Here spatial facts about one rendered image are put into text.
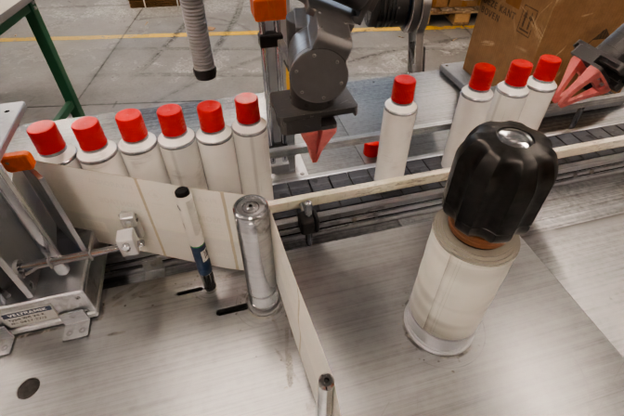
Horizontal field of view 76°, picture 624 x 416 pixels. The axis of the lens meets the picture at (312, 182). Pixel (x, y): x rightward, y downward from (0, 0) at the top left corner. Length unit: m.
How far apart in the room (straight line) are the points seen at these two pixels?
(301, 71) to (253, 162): 0.25
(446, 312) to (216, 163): 0.36
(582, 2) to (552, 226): 0.46
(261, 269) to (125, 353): 0.20
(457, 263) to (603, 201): 0.56
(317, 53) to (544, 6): 0.69
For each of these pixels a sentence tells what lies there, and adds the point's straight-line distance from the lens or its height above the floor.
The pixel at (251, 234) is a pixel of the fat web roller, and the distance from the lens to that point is 0.43.
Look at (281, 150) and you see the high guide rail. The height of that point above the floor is 0.96.
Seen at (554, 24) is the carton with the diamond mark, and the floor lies 1.06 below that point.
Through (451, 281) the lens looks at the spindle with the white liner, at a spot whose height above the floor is 1.02.
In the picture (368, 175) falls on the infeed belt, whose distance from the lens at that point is 0.75.
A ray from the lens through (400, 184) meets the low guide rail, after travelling 0.70.
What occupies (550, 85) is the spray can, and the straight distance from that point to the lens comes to 0.79.
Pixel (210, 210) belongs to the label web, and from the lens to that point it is 0.49.
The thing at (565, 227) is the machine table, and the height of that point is 0.83.
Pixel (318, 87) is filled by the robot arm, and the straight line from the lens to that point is 0.40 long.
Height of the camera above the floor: 1.37
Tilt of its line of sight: 42 degrees down
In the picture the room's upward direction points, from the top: straight up
